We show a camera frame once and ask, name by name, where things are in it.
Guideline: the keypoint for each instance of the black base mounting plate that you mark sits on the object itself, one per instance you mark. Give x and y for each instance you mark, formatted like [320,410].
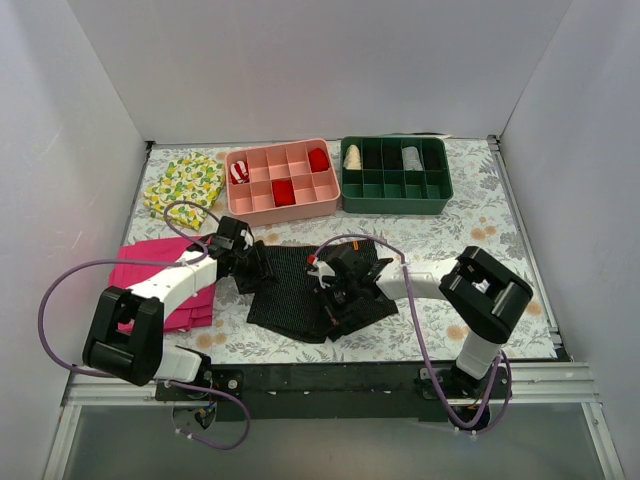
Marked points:
[327,391]

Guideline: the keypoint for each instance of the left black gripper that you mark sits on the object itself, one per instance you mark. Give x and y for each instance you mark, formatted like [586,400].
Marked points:
[255,267]

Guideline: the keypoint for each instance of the red rolled cloth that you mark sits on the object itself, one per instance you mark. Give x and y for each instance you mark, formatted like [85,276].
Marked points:
[318,160]
[283,193]

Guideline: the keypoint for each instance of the grey rolled cloth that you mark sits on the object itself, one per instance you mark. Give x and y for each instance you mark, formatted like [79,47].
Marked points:
[411,159]

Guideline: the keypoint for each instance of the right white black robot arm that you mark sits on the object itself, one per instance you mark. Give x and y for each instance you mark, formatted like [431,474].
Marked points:
[488,297]

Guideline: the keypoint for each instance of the pink divided organizer box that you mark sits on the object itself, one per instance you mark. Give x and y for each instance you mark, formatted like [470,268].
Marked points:
[316,194]

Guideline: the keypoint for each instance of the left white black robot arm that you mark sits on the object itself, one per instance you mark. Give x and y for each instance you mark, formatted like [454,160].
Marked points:
[126,336]

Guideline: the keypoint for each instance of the red rolled cloth back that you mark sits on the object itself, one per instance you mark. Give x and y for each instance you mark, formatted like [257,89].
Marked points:
[318,160]

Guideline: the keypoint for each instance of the green divided organizer box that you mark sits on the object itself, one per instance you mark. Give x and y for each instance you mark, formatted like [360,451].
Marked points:
[384,187]

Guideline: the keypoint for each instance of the red rolled cloth front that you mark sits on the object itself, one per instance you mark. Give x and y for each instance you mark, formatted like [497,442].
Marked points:
[283,193]

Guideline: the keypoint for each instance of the red white striped rolled sock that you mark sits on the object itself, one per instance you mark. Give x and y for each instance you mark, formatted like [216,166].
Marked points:
[239,172]

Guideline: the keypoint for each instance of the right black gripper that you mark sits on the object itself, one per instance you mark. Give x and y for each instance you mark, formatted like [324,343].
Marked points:
[338,293]

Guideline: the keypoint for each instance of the lemon print folded cloth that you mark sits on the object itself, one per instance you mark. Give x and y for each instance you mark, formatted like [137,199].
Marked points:
[194,177]

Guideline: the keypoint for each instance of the black striped underwear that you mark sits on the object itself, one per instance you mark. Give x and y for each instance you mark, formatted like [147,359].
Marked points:
[290,307]

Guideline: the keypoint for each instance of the magenta folded cloth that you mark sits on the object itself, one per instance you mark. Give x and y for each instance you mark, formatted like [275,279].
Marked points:
[193,313]

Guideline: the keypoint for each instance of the cream rolled cloth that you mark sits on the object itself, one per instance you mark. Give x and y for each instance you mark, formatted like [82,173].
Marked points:
[353,159]

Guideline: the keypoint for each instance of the aluminium frame rail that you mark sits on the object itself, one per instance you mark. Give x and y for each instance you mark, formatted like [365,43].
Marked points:
[554,429]

